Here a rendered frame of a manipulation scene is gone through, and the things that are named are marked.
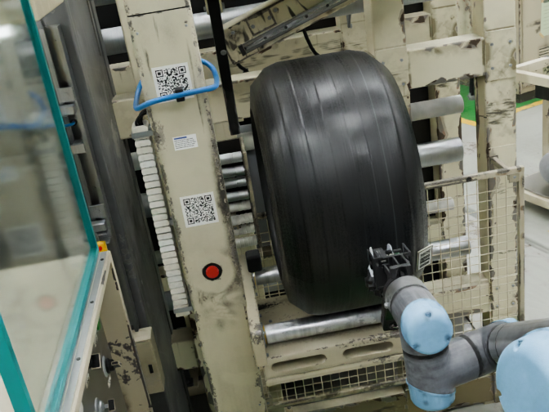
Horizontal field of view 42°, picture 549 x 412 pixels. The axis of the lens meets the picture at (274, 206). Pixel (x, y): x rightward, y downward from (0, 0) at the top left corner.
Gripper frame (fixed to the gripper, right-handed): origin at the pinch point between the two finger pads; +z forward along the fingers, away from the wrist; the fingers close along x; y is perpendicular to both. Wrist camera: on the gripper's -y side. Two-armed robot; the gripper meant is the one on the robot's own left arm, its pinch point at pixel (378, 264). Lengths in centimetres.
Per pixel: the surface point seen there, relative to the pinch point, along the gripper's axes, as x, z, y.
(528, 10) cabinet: -219, 413, 10
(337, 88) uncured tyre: 1.5, 12.2, 34.7
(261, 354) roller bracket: 26.7, 13.3, -22.0
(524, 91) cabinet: -215, 420, -54
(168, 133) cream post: 38, 19, 31
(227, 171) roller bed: 27, 61, 10
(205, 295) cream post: 37.3, 23.3, -9.5
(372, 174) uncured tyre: -1.1, 0.8, 18.7
